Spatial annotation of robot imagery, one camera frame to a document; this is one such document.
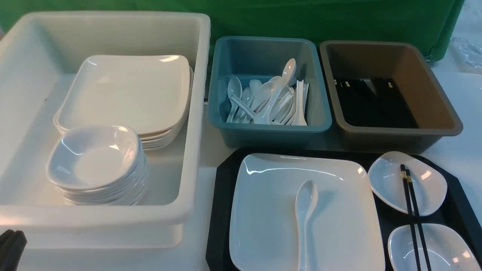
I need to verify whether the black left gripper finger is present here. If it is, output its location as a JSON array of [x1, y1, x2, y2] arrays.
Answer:
[[0, 230, 27, 271]]

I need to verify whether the large white square plate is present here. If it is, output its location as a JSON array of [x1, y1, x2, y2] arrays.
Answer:
[[229, 153, 386, 271]]

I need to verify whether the white ceramic soup spoon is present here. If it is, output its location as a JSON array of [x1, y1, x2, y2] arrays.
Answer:
[[295, 180, 318, 271]]

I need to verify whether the black chopstick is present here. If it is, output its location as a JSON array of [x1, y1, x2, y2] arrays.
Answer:
[[403, 165, 432, 271], [400, 164, 421, 271]]

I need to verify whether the small white dish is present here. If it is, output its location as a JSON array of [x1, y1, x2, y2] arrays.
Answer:
[[387, 223, 481, 271], [368, 151, 448, 216]]

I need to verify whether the stack of small white bowls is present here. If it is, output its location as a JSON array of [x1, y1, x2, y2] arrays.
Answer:
[[45, 126, 151, 206]]

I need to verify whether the large white plastic tub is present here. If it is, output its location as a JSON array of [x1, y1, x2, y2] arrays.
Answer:
[[1, 11, 210, 249]]

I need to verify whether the stack of white square plates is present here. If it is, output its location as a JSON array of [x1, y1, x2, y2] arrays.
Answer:
[[53, 55, 194, 150]]

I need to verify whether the pile of white spoons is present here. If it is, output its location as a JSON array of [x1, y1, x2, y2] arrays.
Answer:
[[226, 58, 309, 126]]

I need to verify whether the teal plastic bin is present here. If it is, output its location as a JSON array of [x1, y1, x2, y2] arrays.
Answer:
[[207, 36, 332, 150]]

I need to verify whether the brown plastic bin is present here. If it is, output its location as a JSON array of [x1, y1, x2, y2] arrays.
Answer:
[[319, 41, 463, 153]]

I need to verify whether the pile of black chopsticks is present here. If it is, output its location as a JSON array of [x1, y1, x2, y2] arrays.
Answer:
[[334, 78, 419, 129]]

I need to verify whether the black serving tray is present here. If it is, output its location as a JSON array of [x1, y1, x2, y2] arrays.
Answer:
[[206, 148, 482, 271]]

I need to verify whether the green backdrop cloth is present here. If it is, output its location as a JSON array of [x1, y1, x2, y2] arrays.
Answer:
[[1, 0, 464, 72]]

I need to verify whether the clear plastic sheet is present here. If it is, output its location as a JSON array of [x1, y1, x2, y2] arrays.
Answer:
[[450, 37, 482, 74]]

